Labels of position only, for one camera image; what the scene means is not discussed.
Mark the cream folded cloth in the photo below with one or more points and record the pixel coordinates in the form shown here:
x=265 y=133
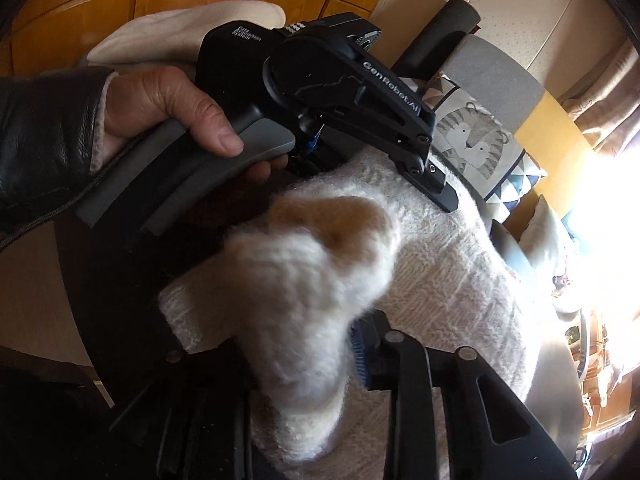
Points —
x=200 y=25

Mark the grey yellow blue sofa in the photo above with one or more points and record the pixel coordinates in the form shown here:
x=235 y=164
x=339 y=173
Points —
x=490 y=65

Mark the person's left forearm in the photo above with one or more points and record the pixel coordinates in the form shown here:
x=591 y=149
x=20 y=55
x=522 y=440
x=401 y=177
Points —
x=45 y=135

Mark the black padded bolster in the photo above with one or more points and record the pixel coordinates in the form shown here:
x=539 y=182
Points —
x=440 y=35

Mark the white knit sweater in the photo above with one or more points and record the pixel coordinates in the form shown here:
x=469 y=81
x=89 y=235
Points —
x=450 y=285

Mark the person's left hand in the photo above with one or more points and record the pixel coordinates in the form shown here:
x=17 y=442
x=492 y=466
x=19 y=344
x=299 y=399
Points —
x=160 y=95

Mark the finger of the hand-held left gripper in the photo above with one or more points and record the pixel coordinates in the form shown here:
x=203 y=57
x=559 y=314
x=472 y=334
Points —
x=425 y=180

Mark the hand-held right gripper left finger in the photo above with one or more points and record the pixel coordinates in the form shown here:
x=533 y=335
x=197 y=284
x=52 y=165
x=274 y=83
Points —
x=180 y=385

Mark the beige patterned curtain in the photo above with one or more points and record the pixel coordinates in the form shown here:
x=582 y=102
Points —
x=610 y=100

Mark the tiger print pillow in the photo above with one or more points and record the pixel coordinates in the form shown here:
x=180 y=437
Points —
x=475 y=145

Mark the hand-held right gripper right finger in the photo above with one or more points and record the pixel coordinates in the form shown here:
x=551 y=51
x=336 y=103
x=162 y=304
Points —
x=357 y=350

